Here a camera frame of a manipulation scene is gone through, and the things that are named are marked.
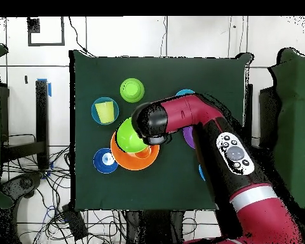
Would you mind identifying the large green bowl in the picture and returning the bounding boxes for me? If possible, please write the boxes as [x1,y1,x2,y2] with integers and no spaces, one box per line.
[116,117,149,154]

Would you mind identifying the large orange bowl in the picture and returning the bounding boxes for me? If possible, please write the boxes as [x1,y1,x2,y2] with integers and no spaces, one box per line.
[110,132,160,171]

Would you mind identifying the small green bowl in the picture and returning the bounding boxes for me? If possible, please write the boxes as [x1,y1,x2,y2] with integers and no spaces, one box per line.
[119,78,146,104]

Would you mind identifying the yellow cup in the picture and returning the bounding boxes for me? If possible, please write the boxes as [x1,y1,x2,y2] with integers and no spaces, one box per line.
[95,101,115,125]

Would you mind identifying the small dark blue bowl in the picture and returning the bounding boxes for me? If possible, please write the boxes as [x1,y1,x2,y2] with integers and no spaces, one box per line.
[93,147,119,175]

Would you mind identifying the translucent blue ridged bowl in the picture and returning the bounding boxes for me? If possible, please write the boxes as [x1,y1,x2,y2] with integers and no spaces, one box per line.
[91,97,119,126]

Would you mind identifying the purple bowl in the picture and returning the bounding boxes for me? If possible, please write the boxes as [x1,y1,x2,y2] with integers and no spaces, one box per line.
[182,126,196,149]

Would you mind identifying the small light blue bowl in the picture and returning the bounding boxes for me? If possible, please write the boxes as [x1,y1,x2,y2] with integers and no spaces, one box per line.
[175,88,196,97]

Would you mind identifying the large blue bowl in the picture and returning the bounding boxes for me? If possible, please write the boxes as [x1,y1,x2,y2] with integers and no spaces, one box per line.
[198,163,206,182]

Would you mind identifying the dark green tablecloth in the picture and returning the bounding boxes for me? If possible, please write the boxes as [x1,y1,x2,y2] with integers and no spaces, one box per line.
[69,49,252,212]

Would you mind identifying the black metal stand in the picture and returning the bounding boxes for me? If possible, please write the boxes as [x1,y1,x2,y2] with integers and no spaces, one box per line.
[1,79,50,170]

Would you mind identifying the black power strip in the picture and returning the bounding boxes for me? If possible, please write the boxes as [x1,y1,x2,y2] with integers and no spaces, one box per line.
[61,203,89,241]

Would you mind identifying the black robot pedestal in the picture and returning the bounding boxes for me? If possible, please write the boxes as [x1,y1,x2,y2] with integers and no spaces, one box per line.
[125,210,186,244]

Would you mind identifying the black square floor frame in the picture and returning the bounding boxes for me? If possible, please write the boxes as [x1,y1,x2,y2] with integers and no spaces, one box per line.
[27,17,65,47]

